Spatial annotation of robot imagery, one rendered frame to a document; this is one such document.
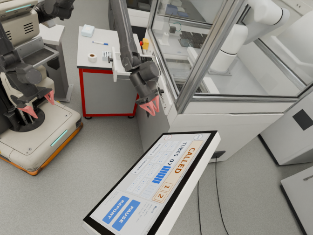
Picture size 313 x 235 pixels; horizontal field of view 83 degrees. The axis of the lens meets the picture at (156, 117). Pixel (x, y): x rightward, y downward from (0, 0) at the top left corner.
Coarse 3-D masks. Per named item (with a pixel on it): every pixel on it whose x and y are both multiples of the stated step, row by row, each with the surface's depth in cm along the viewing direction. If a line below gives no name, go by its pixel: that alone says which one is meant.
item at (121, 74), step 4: (116, 52) 141; (116, 56) 143; (144, 56) 149; (148, 56) 149; (152, 56) 150; (116, 60) 144; (120, 60) 145; (120, 64) 142; (156, 64) 146; (120, 68) 139; (120, 72) 127; (124, 72) 128; (128, 72) 129; (120, 76) 129; (124, 76) 130; (128, 76) 131; (152, 80) 139; (156, 80) 140
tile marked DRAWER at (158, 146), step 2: (156, 144) 86; (158, 144) 85; (160, 144) 84; (162, 144) 84; (154, 146) 85; (156, 146) 84; (158, 146) 83; (160, 146) 82; (154, 148) 84; (156, 148) 83; (158, 148) 82; (152, 150) 83; (154, 150) 82; (156, 150) 81; (150, 152) 82; (152, 152) 81; (154, 152) 80; (148, 154) 81; (150, 154) 80; (152, 154) 79; (154, 154) 79; (152, 156) 78
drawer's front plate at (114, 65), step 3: (114, 48) 137; (111, 51) 142; (114, 51) 135; (111, 54) 142; (114, 54) 133; (114, 57) 130; (114, 60) 128; (114, 63) 126; (114, 66) 125; (114, 69) 126; (114, 72) 126; (114, 75) 126; (114, 78) 127; (114, 81) 129
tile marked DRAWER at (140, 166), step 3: (144, 159) 79; (147, 159) 78; (141, 162) 78; (144, 162) 77; (147, 162) 76; (138, 165) 77; (141, 165) 76; (144, 165) 75; (135, 168) 76; (138, 168) 75; (141, 168) 74; (132, 171) 75; (135, 171) 74; (138, 171) 73; (135, 174) 72
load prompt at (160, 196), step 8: (192, 144) 72; (200, 144) 69; (184, 152) 69; (192, 152) 67; (184, 160) 65; (176, 168) 63; (184, 168) 61; (168, 176) 61; (176, 176) 60; (168, 184) 58; (160, 192) 56; (168, 192) 55; (160, 200) 53
